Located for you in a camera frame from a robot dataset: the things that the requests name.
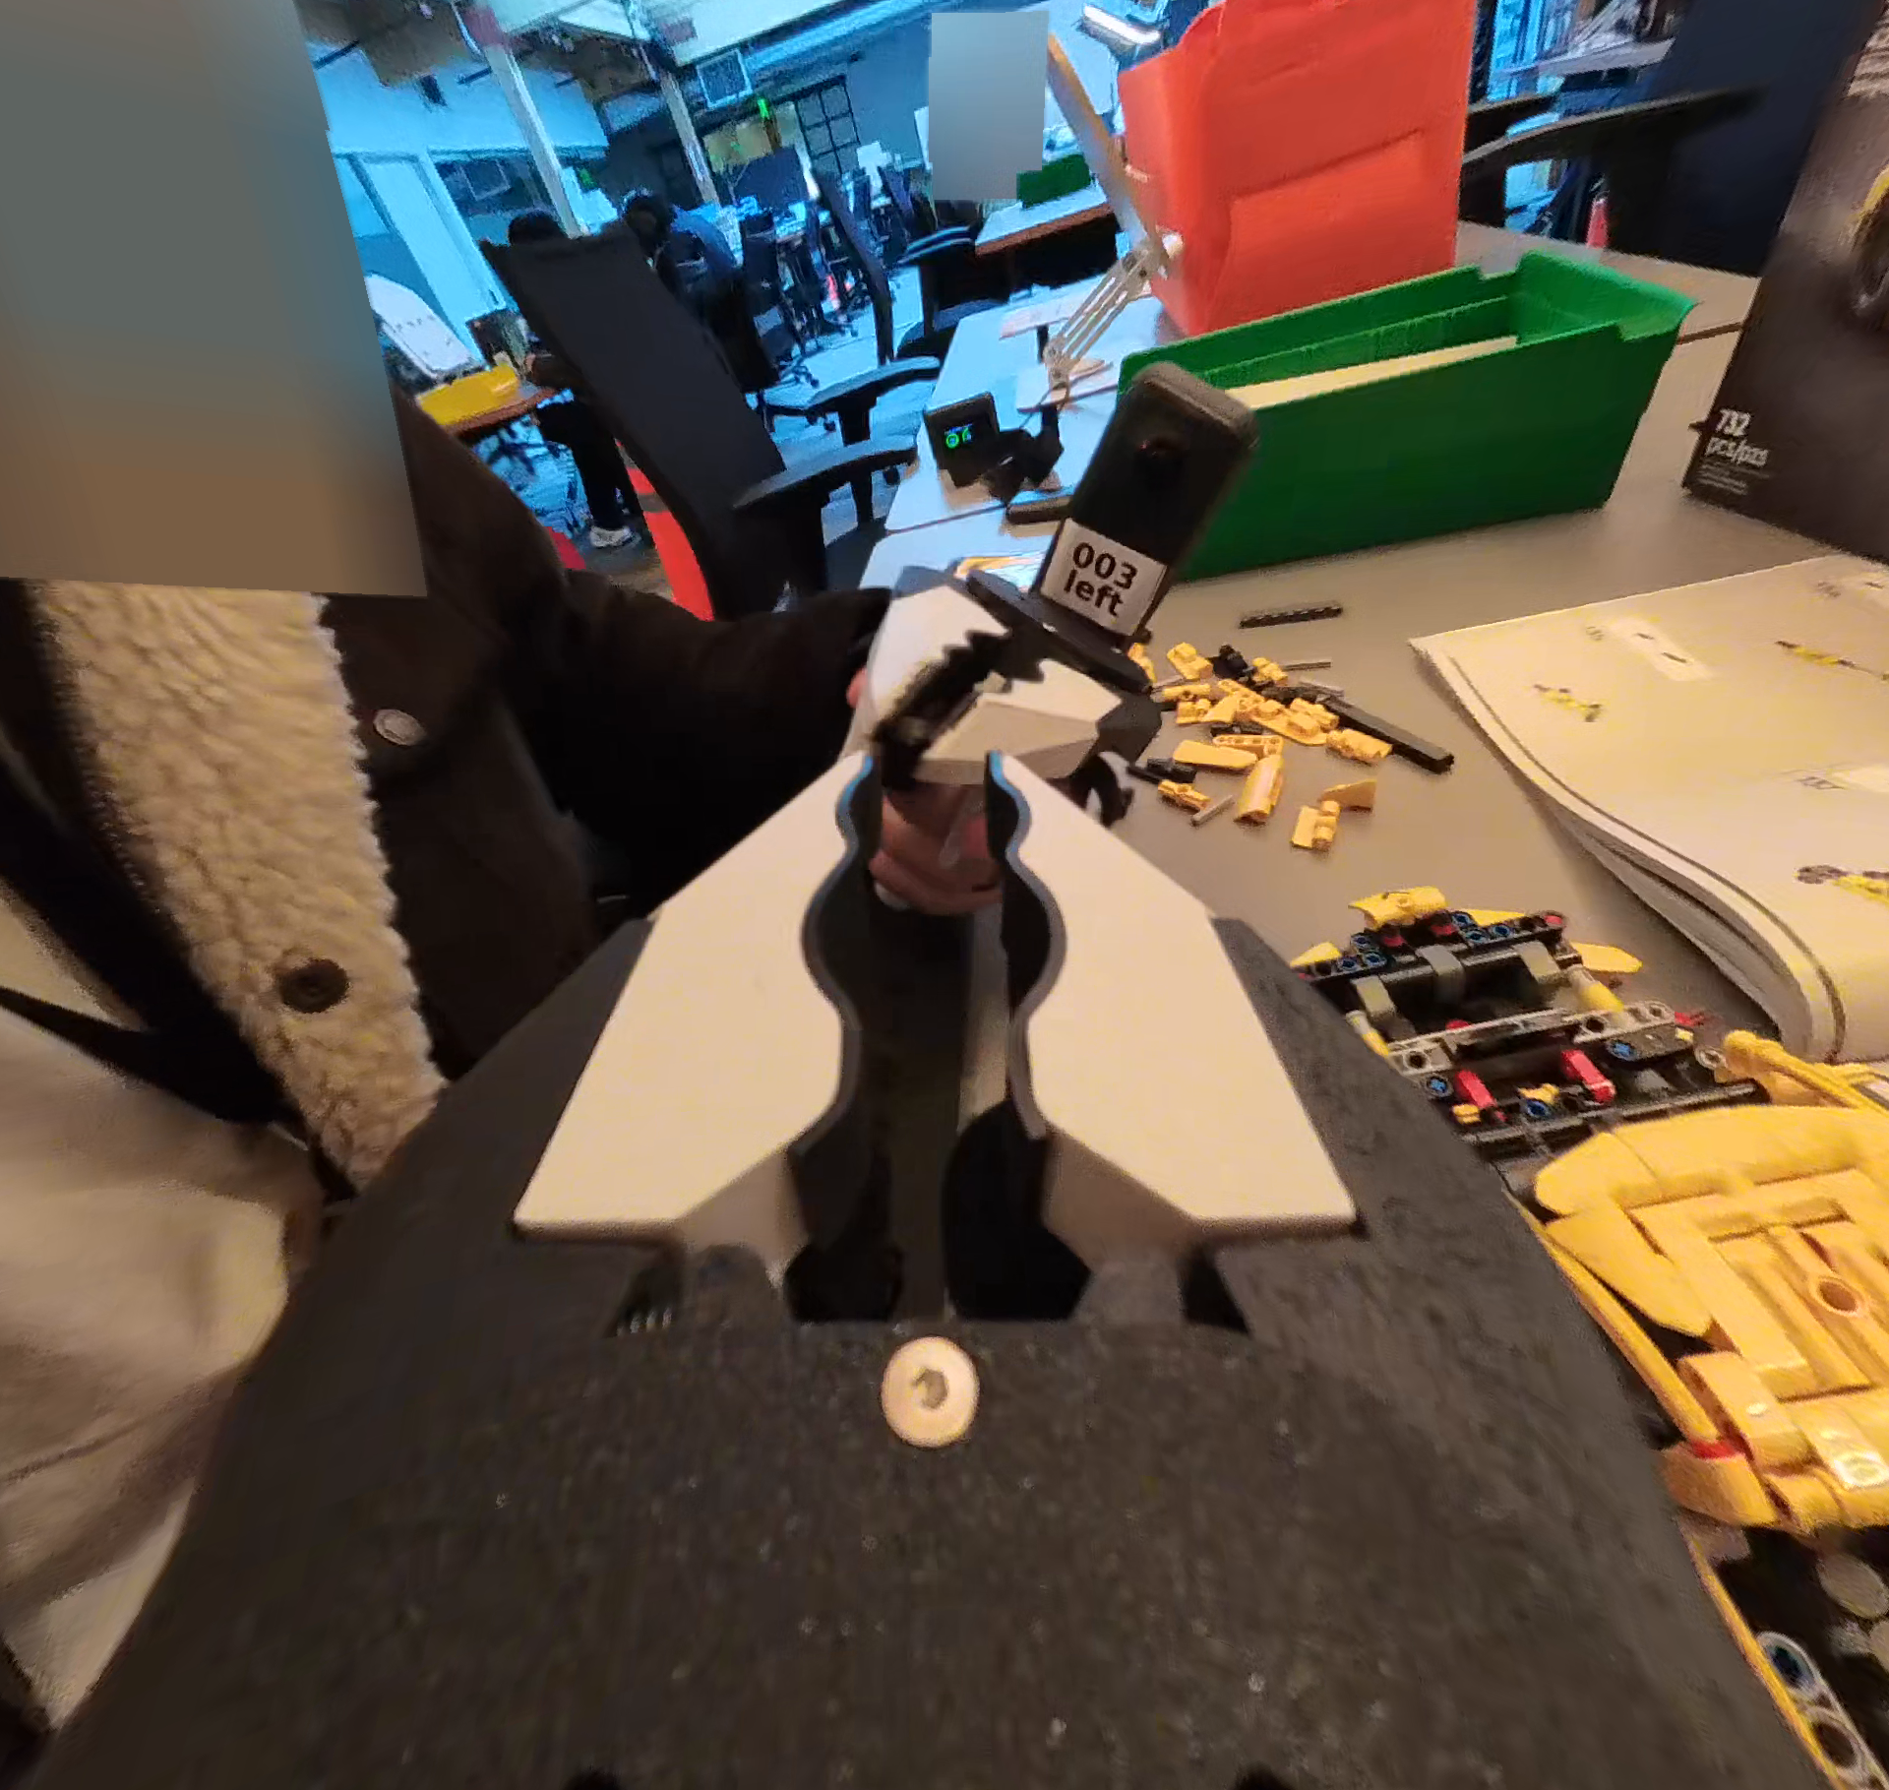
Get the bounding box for black office chair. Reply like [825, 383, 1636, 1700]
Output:
[484, 220, 924, 620]

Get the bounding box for open instruction booklet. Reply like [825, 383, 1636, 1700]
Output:
[1416, 557, 1889, 1067]

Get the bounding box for toy car set box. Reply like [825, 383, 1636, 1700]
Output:
[1683, 78, 1889, 568]

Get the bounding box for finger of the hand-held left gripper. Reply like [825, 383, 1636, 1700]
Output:
[990, 648, 1160, 787]
[862, 576, 1041, 717]

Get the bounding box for dark sherpa-lined jacket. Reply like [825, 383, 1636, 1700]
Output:
[0, 404, 593, 1733]

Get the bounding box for green plastic bin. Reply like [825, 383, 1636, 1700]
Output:
[1117, 253, 1701, 584]

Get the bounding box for person's left hand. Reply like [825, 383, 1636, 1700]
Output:
[853, 663, 1021, 922]

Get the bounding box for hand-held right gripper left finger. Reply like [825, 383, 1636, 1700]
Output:
[518, 762, 901, 1325]

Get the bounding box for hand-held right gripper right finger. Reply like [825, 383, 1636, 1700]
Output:
[962, 752, 1359, 1325]

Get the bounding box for pile of yellow brick pieces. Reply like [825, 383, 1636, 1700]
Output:
[1132, 640, 1390, 856]

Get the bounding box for grey desk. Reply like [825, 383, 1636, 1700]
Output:
[859, 212, 1889, 1790]

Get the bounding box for long black brick beam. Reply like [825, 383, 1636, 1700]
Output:
[1210, 646, 1459, 775]

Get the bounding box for orange plastic carry case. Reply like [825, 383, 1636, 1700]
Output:
[1114, 0, 1482, 341]

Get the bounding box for small black device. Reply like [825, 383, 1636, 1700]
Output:
[923, 387, 1070, 514]

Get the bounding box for yellow toy brick car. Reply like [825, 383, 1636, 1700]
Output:
[1291, 887, 1889, 1790]

